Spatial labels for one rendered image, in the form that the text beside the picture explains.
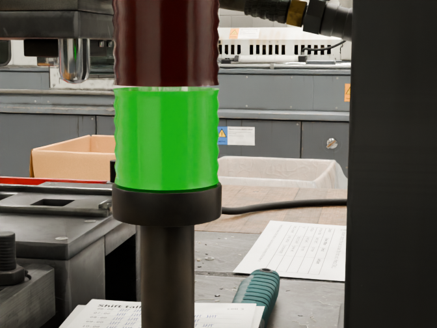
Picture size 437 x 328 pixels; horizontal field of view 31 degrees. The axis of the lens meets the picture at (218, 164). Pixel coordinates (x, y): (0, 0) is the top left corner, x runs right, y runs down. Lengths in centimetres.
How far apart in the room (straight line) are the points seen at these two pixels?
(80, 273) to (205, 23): 26
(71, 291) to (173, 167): 23
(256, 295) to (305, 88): 447
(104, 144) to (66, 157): 55
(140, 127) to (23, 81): 538
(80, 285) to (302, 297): 22
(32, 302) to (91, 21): 18
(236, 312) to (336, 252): 34
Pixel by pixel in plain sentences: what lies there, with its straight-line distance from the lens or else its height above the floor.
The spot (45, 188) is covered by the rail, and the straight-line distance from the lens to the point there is 63.
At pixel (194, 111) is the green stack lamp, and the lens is 26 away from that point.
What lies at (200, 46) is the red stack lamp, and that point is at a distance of 27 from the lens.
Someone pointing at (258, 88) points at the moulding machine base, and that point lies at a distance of 507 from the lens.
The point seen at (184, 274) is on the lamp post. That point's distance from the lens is 28.
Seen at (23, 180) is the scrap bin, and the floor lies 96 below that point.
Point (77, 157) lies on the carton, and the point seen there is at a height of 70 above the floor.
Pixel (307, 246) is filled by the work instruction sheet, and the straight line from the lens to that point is 80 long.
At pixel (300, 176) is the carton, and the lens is 329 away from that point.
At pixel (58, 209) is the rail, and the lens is 55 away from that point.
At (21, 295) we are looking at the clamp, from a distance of 42.
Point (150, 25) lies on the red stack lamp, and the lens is 26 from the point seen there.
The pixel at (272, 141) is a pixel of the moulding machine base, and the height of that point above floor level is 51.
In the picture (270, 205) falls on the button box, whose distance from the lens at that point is 97.
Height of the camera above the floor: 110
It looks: 8 degrees down
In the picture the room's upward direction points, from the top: straight up
